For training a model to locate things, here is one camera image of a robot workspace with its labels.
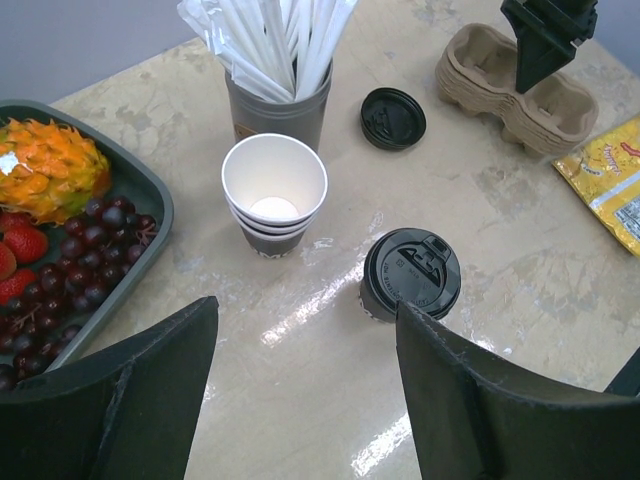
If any grey straw holder cup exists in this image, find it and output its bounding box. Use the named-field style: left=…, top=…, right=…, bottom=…
left=225, top=62, right=333, bottom=152

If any white wrapped straws bunch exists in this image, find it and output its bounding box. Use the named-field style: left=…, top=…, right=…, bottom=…
left=177, top=0, right=358, bottom=104

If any yellow snack bag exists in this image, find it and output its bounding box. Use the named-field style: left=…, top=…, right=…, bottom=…
left=553, top=116, right=639, bottom=256

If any dark grapes bunch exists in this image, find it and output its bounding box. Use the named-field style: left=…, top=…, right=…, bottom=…
left=1, top=196, right=157, bottom=391

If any cardboard cup carrier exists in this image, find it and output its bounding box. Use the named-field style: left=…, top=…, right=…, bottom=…
left=435, top=23, right=599, bottom=158

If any black plastic cup lid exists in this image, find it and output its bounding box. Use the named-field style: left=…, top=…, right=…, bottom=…
left=360, top=228, right=461, bottom=320

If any grey fruit tray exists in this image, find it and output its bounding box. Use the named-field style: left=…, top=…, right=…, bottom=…
left=1, top=99, right=174, bottom=371

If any stack of paper cups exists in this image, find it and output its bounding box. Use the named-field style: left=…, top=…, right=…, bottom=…
left=221, top=133, right=329, bottom=258

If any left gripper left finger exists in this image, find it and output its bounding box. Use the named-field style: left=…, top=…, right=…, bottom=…
left=1, top=296, right=219, bottom=479

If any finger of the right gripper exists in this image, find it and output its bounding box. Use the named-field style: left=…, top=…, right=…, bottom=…
left=500, top=0, right=598, bottom=93

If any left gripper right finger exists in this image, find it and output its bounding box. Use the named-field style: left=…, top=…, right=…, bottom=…
left=396, top=304, right=639, bottom=479

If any orange spiky fruit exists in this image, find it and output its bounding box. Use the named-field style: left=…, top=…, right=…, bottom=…
left=1, top=118, right=112, bottom=225

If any black paper coffee cup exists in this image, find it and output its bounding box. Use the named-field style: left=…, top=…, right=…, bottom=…
left=359, top=282, right=397, bottom=324

